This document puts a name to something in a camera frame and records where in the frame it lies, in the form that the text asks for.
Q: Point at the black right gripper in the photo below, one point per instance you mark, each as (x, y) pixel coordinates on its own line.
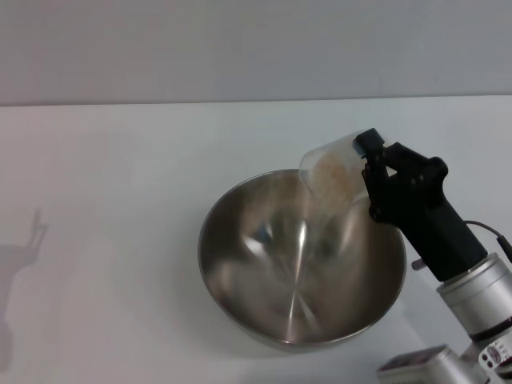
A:
(440, 224)

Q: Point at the white uncooked rice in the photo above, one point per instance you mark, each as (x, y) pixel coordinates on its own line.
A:
(334, 176)

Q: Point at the clear plastic measuring cup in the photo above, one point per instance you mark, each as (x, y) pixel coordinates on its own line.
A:
(332, 160)

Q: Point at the stainless steel mixing bowl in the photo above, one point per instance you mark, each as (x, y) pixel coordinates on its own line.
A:
(280, 272)

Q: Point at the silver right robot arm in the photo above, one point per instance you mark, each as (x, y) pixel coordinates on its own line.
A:
(476, 296)

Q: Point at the small silver metal stud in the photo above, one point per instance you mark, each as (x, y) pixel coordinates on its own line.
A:
(417, 264)

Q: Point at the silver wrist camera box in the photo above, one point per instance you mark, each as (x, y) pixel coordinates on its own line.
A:
(424, 366)

